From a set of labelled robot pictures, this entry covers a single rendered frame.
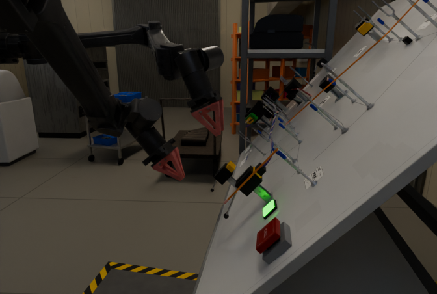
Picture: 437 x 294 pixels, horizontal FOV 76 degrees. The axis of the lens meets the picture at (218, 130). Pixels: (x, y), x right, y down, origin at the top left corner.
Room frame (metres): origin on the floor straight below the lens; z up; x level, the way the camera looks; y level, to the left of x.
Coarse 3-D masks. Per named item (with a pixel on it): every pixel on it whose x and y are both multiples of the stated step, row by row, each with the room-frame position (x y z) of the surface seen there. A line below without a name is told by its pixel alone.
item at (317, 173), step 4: (320, 168) 0.55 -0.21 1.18; (312, 172) 0.56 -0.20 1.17; (316, 172) 0.55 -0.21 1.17; (320, 172) 0.53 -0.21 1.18; (308, 176) 0.56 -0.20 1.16; (312, 176) 0.55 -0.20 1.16; (316, 176) 0.53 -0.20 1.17; (320, 176) 0.52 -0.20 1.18; (304, 180) 0.56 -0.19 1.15; (308, 180) 0.55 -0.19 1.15; (316, 180) 0.52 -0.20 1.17; (304, 184) 0.55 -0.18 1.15; (308, 184) 0.53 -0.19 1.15
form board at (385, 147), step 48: (432, 0) 0.84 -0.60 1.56; (384, 48) 0.85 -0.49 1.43; (432, 48) 0.58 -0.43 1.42; (384, 96) 0.58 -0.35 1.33; (432, 96) 0.44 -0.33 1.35; (288, 144) 0.89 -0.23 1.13; (336, 144) 0.58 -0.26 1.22; (384, 144) 0.43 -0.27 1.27; (432, 144) 0.34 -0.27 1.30; (240, 192) 0.91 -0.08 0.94; (288, 192) 0.58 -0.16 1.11; (336, 192) 0.43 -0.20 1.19; (384, 192) 0.35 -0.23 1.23; (240, 240) 0.58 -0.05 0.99; (240, 288) 0.42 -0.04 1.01
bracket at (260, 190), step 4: (260, 184) 0.65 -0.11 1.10; (256, 188) 0.64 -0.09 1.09; (260, 188) 0.63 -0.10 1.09; (264, 188) 0.65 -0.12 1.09; (256, 192) 0.64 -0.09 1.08; (260, 192) 0.64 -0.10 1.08; (264, 192) 0.63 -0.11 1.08; (268, 192) 0.65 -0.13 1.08; (260, 196) 0.63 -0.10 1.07; (264, 196) 0.63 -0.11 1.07; (268, 196) 0.63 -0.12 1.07; (272, 196) 0.63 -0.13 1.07; (264, 200) 0.63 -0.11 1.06; (268, 200) 0.63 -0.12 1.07
